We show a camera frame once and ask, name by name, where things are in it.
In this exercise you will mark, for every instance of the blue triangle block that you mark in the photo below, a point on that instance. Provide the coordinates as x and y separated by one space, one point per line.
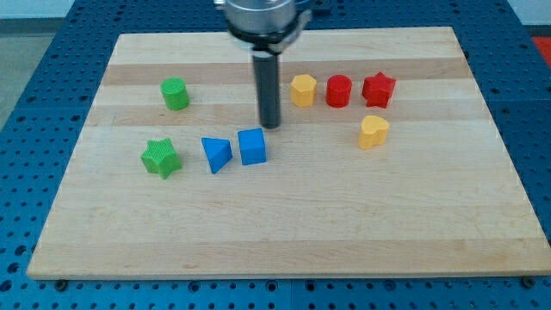
218 152

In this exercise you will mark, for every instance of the black cylindrical pointer rod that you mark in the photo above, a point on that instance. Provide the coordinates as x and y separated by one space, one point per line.
266 73

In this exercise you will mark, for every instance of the blue cube block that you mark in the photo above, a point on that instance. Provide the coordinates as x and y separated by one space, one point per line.
252 146

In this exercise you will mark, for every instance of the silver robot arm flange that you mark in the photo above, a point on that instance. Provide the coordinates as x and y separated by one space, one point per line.
265 28

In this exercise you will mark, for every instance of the yellow hexagon block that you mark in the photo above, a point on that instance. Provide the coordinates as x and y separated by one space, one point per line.
303 91

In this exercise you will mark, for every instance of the red cylinder block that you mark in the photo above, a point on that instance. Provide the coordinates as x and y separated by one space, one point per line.
338 91

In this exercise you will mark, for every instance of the blue perforated table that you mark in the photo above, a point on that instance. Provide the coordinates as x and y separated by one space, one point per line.
39 136

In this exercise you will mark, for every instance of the green star block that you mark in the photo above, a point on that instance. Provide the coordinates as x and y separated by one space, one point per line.
160 157

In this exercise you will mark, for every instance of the green cylinder block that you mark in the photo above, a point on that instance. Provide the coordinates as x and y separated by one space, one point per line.
175 93

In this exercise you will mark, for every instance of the yellow heart block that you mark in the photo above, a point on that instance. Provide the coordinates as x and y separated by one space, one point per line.
373 131

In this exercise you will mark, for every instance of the red star block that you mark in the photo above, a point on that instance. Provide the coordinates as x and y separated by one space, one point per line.
377 90

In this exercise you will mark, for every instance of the wooden board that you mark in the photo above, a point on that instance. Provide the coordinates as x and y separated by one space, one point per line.
440 198

